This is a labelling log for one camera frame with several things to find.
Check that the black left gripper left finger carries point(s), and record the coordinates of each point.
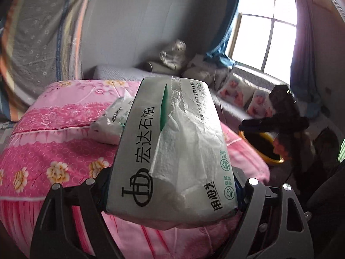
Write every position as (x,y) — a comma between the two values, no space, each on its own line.
(55,234)

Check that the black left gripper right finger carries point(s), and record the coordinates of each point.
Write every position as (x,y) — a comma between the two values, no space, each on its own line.
(272,223)

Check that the white tissue pack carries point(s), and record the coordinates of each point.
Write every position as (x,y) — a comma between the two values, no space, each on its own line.
(172,167)
(108,128)

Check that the yellow rimmed trash bin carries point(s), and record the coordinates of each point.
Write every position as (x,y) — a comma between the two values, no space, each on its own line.
(262,143)

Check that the right hand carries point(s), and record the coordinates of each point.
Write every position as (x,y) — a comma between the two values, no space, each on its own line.
(289,146)

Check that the right baby print pillow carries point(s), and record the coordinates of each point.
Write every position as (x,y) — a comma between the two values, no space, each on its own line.
(260,105)

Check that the baby print pillow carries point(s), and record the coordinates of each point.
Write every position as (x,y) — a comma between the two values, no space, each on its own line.
(236,90)
(260,105)

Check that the right purple curtain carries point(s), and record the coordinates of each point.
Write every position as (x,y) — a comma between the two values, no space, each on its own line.
(302,71)

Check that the left baby print pillow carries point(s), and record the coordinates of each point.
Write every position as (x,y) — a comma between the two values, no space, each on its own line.
(236,90)

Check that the grey square cushion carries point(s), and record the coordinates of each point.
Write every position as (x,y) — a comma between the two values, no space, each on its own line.
(200,74)

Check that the left blue curtain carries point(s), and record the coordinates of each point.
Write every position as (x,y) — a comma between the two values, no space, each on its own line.
(217,52)

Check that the pink floral tablecloth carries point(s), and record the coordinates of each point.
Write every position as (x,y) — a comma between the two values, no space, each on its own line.
(52,144)

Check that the silver plastic bag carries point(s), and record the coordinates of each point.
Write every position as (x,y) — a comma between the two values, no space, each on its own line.
(174,55)

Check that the grey bolster cushion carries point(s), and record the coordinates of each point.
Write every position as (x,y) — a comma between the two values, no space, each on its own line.
(158,68)

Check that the striped hanging cloth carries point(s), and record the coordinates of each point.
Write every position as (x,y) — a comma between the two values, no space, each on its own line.
(40,45)

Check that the window with wooden frame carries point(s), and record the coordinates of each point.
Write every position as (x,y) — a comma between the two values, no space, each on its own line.
(263,36)

